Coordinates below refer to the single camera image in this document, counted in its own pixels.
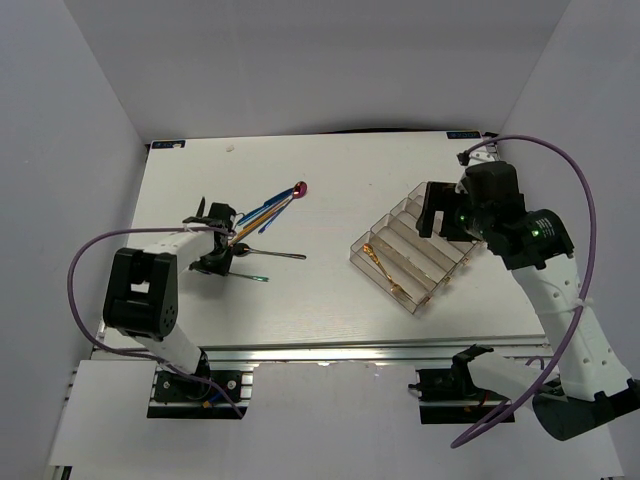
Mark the blue chopstick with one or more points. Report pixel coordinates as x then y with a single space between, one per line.
272 218

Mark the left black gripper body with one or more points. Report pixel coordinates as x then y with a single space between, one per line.
221 256

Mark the aluminium table rail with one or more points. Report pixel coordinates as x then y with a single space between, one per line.
417 351

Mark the orange chopstick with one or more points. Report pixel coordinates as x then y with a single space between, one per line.
257 222

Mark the clear four-slot utensil organizer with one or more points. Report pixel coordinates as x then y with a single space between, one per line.
422 266

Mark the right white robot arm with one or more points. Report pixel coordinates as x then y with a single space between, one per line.
585 385

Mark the black spoon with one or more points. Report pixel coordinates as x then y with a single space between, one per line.
243 250

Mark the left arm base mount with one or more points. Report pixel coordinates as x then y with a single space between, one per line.
173 397

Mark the gold fork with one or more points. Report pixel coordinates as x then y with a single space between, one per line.
396 289

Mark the blue knife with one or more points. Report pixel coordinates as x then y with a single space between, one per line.
259 210

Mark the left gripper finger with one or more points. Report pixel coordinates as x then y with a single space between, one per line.
206 214
215 268

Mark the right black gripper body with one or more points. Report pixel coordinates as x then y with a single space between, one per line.
471 220

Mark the right blue corner sticker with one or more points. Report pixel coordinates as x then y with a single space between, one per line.
463 135

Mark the blue corner sticker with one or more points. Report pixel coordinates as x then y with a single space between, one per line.
168 144
463 135

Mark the iridescent purple spoon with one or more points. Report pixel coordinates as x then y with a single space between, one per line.
299 190

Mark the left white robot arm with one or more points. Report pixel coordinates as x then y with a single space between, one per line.
142 295

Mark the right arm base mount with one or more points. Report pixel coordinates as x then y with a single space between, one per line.
444 401

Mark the left blue corner sticker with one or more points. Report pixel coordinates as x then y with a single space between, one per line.
168 144

